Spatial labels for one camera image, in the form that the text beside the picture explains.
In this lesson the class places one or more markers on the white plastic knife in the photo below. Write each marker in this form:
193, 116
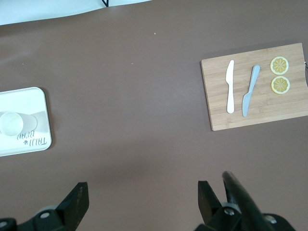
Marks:
230, 86

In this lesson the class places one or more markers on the white plastic cup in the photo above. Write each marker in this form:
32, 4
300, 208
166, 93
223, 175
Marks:
10, 124

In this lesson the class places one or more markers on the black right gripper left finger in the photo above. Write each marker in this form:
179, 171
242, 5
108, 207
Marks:
69, 211

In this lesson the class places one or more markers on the white tray with bear print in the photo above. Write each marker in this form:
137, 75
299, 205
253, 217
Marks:
29, 101

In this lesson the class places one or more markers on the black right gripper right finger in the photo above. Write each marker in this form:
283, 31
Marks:
211, 214

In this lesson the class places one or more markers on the yellow lemon slice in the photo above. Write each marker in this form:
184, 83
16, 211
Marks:
280, 85
279, 65

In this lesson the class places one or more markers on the bamboo cutting board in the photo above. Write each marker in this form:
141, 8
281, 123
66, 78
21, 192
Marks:
264, 113

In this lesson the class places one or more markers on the grey plastic knife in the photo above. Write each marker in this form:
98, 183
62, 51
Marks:
250, 91

